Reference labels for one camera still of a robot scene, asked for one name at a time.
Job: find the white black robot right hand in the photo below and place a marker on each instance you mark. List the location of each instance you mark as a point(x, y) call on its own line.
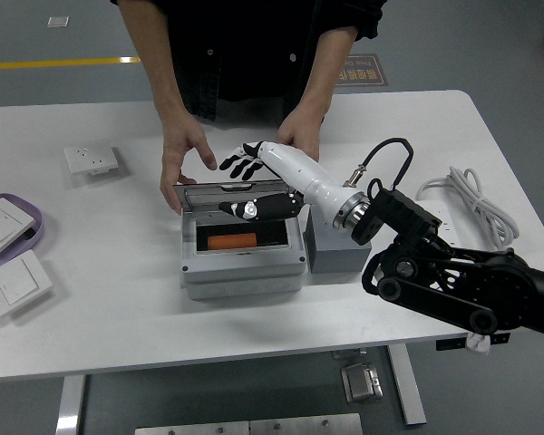
point(299, 170)

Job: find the person's left hand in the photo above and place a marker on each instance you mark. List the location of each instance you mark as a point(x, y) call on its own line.
point(301, 129)

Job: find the person's right hand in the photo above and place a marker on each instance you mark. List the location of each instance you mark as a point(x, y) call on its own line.
point(179, 142)

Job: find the orange cylinder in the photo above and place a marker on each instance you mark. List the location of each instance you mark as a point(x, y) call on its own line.
point(231, 242)

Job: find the grey box with clear lid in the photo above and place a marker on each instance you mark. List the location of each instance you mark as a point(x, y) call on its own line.
point(240, 272)

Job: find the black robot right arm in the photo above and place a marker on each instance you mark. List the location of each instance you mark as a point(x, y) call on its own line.
point(503, 281)

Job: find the person's left forearm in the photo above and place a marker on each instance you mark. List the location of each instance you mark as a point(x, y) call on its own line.
point(326, 72)

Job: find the person's right forearm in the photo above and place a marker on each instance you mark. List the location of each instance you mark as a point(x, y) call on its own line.
point(149, 68)

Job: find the grey cube block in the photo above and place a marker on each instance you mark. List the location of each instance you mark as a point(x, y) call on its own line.
point(335, 254)

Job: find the brown floor sign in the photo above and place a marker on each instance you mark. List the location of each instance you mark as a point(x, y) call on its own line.
point(367, 72)

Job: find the person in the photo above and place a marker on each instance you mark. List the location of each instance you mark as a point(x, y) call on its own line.
point(254, 45)

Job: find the yellow floor tape line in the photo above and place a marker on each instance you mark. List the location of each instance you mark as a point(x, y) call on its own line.
point(50, 63)

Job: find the white power strip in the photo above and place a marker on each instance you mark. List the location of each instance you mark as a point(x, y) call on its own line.
point(449, 231)

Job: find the purple tray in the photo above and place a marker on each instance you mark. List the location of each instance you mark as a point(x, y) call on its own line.
point(35, 217)

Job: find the small square floor plate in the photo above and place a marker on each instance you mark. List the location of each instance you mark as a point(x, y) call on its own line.
point(57, 22)

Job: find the metal hinge block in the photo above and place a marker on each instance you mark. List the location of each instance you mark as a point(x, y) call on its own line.
point(362, 383)

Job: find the white table leg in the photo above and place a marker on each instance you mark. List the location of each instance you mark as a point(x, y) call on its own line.
point(408, 389)
point(70, 403)

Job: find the white wall socket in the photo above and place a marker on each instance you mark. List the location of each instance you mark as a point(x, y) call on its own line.
point(90, 158)

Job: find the grey under-table bracket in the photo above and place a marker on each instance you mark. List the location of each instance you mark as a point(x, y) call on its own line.
point(349, 353)

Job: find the white wall switch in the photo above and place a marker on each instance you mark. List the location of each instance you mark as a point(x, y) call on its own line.
point(0, 226)
point(16, 283)

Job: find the metal base plate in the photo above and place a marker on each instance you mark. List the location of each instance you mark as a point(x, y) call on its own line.
point(249, 427)

